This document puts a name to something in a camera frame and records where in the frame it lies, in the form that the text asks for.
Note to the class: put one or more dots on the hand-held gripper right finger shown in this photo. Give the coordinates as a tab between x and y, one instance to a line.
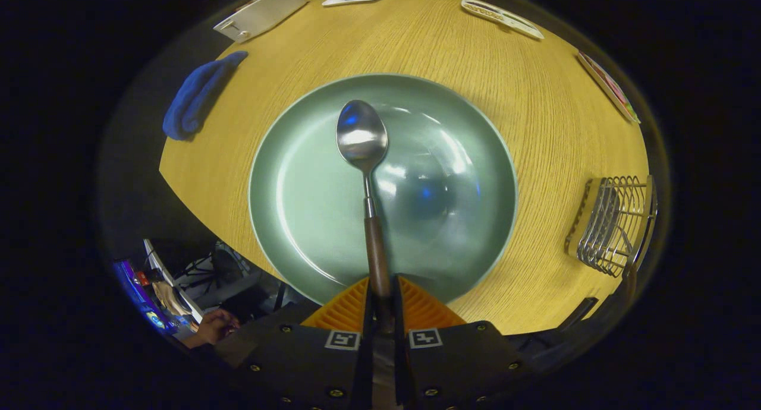
464	368

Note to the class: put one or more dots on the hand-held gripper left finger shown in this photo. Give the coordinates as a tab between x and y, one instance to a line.
309	368

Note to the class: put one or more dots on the black metal stand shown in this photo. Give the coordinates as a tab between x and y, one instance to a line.
232	273

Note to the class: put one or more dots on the black slanted bar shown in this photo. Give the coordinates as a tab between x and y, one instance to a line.
578	314

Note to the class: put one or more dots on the green round plate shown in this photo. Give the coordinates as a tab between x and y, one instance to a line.
309	220

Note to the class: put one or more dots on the laptop with colourful screen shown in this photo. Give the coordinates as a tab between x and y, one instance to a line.
160	297

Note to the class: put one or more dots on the blue folded cloth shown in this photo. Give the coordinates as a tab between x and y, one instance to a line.
196	95

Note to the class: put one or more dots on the plate of meat and vegetables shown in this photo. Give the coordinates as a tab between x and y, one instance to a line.
609	86

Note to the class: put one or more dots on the white sectioned dish with grains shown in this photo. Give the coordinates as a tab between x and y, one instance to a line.
502	19

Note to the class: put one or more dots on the cream white toaster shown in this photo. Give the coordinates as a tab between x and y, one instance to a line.
261	15

